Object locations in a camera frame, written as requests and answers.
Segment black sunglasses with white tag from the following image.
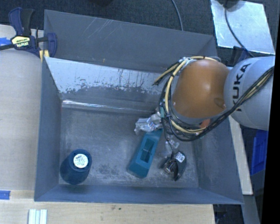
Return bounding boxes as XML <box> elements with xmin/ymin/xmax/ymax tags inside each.
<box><xmin>158</xmin><ymin>149</ymin><xmax>189</xmax><ymax>182</ymax></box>

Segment teal flat box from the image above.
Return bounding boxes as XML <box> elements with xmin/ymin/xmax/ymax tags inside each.
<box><xmin>125</xmin><ymin>126</ymin><xmax>164</xmax><ymax>181</ymax></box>

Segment pale wood board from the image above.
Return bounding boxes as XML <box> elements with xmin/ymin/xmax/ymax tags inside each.
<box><xmin>0</xmin><ymin>47</ymin><xmax>47</xmax><ymax>193</ymax></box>

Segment dark blue cup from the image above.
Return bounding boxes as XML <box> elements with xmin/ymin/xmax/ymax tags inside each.
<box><xmin>58</xmin><ymin>147</ymin><xmax>94</xmax><ymax>187</ymax></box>

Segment grey metal bin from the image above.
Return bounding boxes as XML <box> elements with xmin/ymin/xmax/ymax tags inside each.
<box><xmin>27</xmin><ymin>9</ymin><xmax>260</xmax><ymax>220</ymax></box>

